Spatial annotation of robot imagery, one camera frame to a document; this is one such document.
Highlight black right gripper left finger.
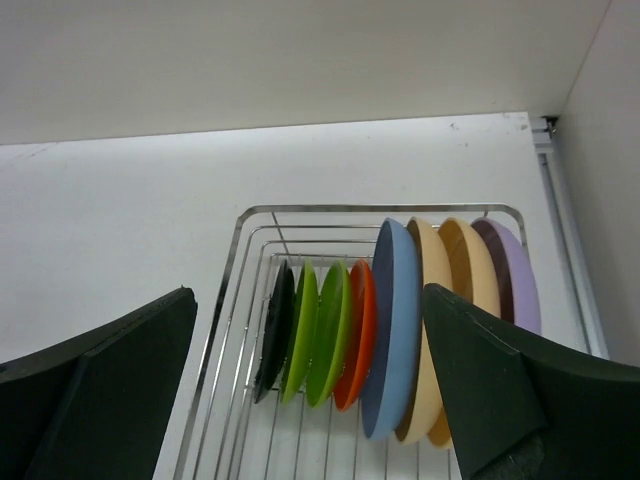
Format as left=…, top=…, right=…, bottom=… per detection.
left=1, top=287, right=198, bottom=479

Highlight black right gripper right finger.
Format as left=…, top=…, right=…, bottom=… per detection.
left=422, top=284, right=639, bottom=479

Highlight beige plate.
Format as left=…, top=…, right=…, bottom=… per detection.
left=423, top=217, right=501, bottom=450
left=395, top=217, right=452, bottom=445

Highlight blue plate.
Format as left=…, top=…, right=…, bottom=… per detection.
left=361, top=218, right=421, bottom=441

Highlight orange plate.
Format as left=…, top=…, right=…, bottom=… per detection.
left=333, top=259, right=377, bottom=412

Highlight black plate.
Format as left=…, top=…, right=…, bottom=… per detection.
left=253, top=260, right=295, bottom=404

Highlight green plate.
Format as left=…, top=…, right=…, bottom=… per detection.
left=280, top=258, right=318, bottom=404
left=306, top=260, right=352, bottom=408

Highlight purple plate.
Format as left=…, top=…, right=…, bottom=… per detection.
left=471, top=217, right=541, bottom=335

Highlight chrome wire dish rack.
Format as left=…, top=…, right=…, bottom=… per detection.
left=174, top=203, right=526, bottom=479

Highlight aluminium table rail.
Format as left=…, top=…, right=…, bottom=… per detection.
left=529, top=116, right=610, bottom=359

